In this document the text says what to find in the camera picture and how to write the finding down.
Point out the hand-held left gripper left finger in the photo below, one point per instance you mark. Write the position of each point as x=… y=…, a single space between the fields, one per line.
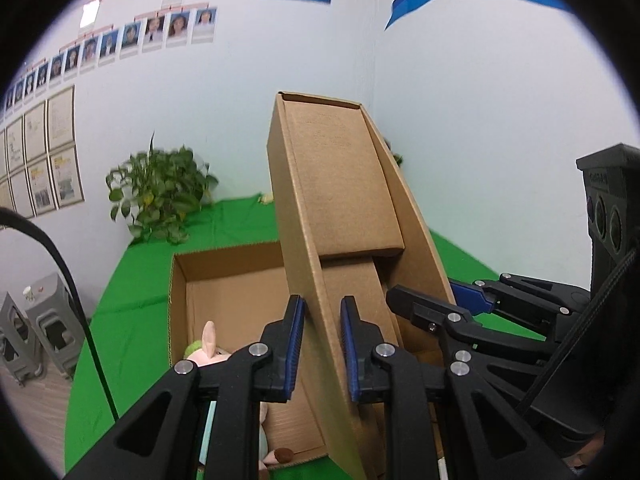
x=296 y=345

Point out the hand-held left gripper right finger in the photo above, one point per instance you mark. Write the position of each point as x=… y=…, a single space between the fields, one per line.
x=348 y=350

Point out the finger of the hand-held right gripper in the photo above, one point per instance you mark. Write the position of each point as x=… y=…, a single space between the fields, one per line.
x=420 y=310
x=472 y=297

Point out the pink pig plush toy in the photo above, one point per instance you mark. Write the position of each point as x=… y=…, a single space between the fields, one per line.
x=210 y=347

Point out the large cardboard box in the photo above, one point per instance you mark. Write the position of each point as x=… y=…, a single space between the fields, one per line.
x=230 y=280

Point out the narrow cardboard box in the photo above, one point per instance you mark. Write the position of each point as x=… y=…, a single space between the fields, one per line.
x=325 y=185

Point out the small cream object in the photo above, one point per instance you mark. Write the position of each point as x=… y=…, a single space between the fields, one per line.
x=265 y=199

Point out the potted green plant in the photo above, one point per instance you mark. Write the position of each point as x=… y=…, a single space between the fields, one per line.
x=396 y=159
x=160 y=185

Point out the green tablecloth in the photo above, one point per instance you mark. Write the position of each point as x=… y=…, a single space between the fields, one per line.
x=140 y=310

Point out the grey plastic stool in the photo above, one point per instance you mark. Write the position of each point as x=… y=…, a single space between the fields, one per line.
x=55 y=320
x=12 y=335

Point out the group of framed certificates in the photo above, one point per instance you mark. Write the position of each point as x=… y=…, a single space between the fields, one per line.
x=62 y=115

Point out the wall portrait photo chart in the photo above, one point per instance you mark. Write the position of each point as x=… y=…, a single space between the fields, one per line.
x=177 y=25

